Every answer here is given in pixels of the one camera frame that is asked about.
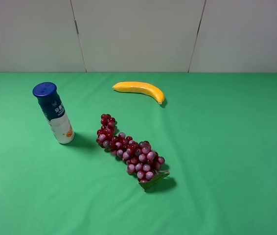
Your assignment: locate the blue and white yogurt bottle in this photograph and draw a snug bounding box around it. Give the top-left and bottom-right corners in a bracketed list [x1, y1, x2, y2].
[32, 82, 74, 144]

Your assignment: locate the yellow banana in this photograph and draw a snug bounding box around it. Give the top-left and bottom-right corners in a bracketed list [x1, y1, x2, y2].
[112, 81, 165, 105]

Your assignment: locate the red grape bunch with leaf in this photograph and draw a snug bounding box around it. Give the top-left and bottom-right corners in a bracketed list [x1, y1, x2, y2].
[96, 114, 170, 190]

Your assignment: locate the green tablecloth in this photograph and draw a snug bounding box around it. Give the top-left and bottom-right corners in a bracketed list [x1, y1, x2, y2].
[0, 73, 277, 235]

